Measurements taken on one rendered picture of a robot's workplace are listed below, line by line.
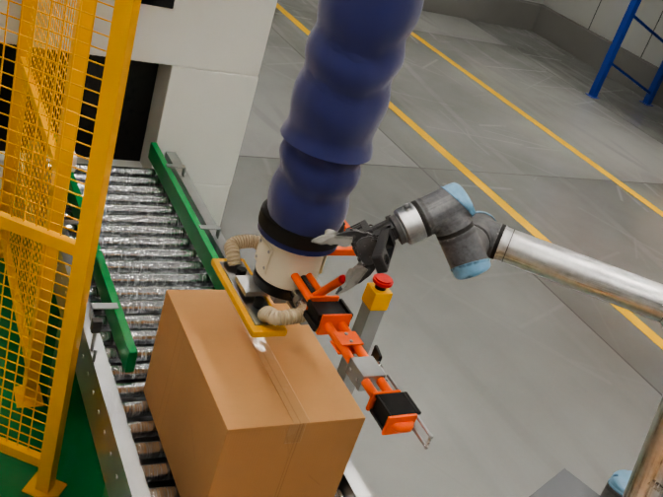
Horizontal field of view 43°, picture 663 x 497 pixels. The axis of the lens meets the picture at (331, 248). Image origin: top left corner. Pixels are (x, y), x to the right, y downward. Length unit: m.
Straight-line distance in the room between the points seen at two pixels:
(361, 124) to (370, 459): 1.98
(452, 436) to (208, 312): 1.78
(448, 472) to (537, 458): 0.52
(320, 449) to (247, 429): 0.26
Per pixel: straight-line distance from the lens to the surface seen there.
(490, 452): 4.01
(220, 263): 2.38
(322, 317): 2.04
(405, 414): 1.84
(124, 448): 2.54
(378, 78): 1.96
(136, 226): 3.66
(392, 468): 3.67
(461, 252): 1.93
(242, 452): 2.21
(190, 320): 2.45
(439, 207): 1.91
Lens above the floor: 2.36
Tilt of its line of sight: 28 degrees down
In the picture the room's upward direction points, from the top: 18 degrees clockwise
